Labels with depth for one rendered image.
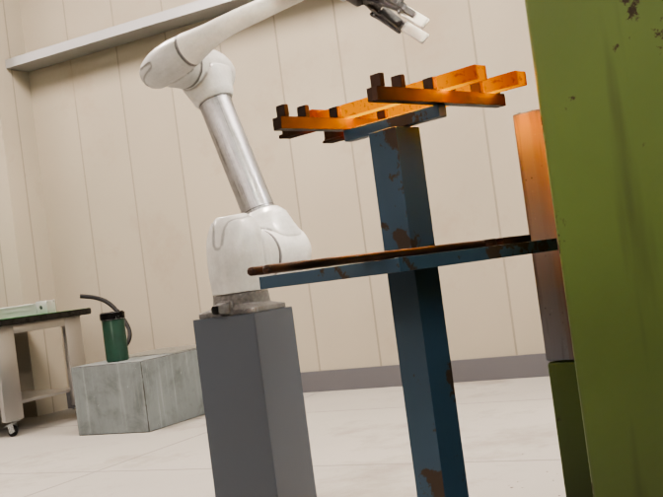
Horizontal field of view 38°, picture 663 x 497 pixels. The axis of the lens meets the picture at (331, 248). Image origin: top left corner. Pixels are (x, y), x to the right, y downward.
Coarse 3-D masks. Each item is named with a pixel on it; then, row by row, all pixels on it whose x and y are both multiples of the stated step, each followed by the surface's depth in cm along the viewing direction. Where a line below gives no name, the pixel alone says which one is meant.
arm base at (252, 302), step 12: (216, 300) 262; (228, 300) 259; (240, 300) 259; (252, 300) 259; (264, 300) 262; (204, 312) 263; (216, 312) 258; (228, 312) 258; (240, 312) 257; (252, 312) 255
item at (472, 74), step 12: (456, 72) 146; (468, 72) 145; (480, 72) 145; (420, 84) 151; (444, 84) 148; (456, 84) 146; (468, 84) 148; (348, 108) 163; (360, 108) 161; (372, 108) 159; (384, 108) 160; (288, 132) 174; (300, 132) 171
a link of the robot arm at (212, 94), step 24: (216, 72) 288; (192, 96) 289; (216, 96) 288; (216, 120) 287; (240, 120) 291; (216, 144) 288; (240, 144) 285; (240, 168) 284; (240, 192) 283; (264, 192) 284; (264, 216) 278; (288, 216) 283; (288, 240) 277
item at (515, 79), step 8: (512, 72) 154; (520, 72) 154; (488, 80) 157; (496, 80) 156; (504, 80) 155; (512, 80) 154; (520, 80) 154; (464, 88) 160; (488, 88) 157; (496, 88) 156; (504, 88) 156; (512, 88) 157; (376, 112) 174; (392, 112) 172; (400, 112) 170; (328, 136) 184; (336, 136) 182
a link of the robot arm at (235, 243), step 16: (224, 224) 262; (240, 224) 261; (256, 224) 265; (208, 240) 264; (224, 240) 260; (240, 240) 260; (256, 240) 262; (272, 240) 271; (208, 256) 263; (224, 256) 259; (240, 256) 259; (256, 256) 261; (272, 256) 268; (208, 272) 265; (224, 272) 259; (240, 272) 259; (224, 288) 260; (240, 288) 259; (256, 288) 261
